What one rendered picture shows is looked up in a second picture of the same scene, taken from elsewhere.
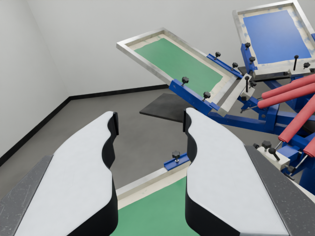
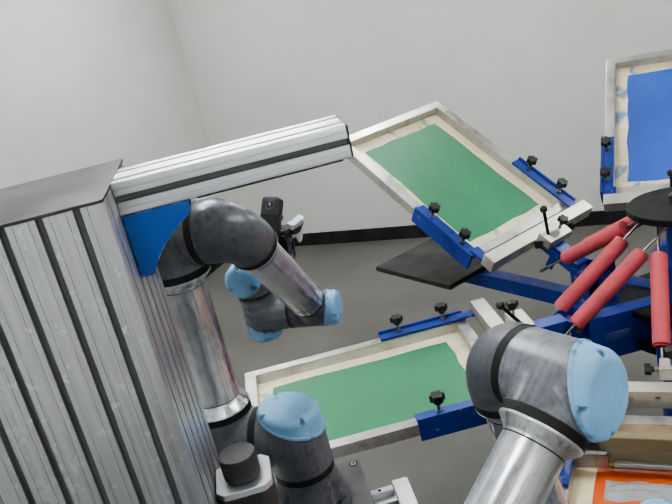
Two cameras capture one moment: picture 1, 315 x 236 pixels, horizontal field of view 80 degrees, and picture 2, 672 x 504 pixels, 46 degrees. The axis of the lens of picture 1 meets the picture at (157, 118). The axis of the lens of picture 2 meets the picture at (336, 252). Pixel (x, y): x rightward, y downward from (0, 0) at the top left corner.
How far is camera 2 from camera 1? 1.85 m
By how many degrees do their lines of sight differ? 18
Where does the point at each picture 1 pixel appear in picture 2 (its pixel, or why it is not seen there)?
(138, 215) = (327, 384)
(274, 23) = not seen: outside the picture
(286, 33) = not seen: outside the picture
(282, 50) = not seen: outside the picture
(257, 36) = (644, 121)
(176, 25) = (542, 51)
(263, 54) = (645, 161)
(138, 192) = (333, 365)
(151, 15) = (472, 27)
